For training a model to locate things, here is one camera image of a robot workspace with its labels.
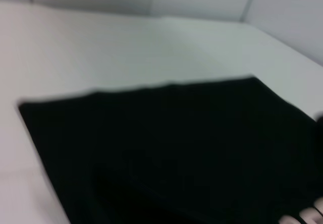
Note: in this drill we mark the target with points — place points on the black t-shirt with white print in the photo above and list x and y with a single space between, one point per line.
164 145

